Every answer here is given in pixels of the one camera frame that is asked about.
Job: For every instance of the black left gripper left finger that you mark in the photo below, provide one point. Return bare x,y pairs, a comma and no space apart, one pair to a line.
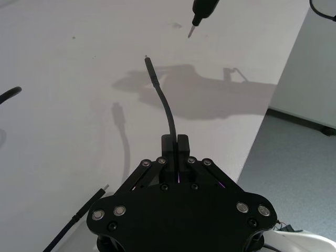
168,147

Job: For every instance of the black tool with metal tip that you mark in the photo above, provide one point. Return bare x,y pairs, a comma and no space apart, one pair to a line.
202,10

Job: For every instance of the white cabinet with dark base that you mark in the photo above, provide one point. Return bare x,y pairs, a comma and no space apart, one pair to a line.
309,65

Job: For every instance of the white robot shell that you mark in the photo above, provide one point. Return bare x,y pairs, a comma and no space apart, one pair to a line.
296,240

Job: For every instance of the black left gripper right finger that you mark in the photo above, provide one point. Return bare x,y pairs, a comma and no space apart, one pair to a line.
183,147

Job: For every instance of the white table cloth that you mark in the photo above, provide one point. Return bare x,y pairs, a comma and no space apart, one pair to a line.
65,57

